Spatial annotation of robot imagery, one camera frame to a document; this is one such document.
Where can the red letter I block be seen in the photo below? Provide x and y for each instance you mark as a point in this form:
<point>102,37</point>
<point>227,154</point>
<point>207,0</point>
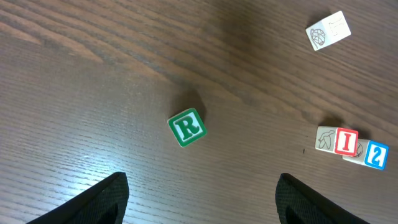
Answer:
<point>337,140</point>

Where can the blue letter P block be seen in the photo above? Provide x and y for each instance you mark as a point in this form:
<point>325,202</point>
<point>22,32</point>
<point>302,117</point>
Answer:
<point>328,31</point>

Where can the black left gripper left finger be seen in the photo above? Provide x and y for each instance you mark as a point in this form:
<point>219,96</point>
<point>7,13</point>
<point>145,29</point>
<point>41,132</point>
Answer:
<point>104,202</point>

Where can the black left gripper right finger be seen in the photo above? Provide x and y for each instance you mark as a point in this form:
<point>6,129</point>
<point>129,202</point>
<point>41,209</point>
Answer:
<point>298,203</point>

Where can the green letter R block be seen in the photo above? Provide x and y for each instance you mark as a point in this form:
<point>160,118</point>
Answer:
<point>187,127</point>

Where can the blue number 2 block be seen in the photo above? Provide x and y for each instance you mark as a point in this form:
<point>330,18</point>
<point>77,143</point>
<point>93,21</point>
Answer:
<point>370,153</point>

